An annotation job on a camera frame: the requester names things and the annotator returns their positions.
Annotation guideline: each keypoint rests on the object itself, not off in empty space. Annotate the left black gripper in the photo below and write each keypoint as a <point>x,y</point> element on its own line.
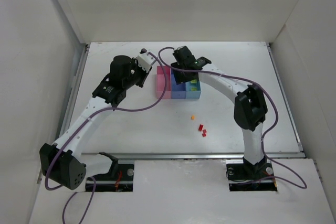
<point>143,76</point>

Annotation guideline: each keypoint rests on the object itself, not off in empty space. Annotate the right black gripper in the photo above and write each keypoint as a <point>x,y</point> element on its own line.
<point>182,74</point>

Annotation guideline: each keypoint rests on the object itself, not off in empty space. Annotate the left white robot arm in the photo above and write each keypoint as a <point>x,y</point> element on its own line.
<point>62,160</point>

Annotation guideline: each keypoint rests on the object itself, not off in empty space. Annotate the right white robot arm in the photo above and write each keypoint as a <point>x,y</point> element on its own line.
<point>249,105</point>

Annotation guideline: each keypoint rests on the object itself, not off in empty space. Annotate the pink container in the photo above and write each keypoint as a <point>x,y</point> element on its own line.
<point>163,82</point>

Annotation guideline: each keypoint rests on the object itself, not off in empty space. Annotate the dark blue container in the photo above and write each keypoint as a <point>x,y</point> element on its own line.
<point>178,91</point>

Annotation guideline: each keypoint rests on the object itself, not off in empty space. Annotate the light blue container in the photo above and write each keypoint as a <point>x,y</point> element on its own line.
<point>193,95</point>

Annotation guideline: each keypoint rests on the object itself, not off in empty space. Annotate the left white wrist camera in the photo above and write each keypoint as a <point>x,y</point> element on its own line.
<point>146,59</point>

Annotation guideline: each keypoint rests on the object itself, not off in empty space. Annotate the right aluminium rail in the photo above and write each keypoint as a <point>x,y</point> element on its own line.
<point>294,128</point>

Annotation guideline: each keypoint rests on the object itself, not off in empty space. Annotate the aluminium rail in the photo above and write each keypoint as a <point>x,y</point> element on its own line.
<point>294,128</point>
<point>76,71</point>
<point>148,156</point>

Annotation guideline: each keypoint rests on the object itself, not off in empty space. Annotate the left aluminium rail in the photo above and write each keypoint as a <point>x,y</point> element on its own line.
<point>76,71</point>

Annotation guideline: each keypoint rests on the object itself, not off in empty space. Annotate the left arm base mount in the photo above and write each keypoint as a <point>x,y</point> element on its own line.
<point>106,174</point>

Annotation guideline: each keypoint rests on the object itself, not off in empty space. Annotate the front aluminium rail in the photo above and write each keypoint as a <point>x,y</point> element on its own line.
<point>148,156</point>

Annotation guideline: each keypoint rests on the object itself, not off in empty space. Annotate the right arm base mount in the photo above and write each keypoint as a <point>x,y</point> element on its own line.
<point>241,180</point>

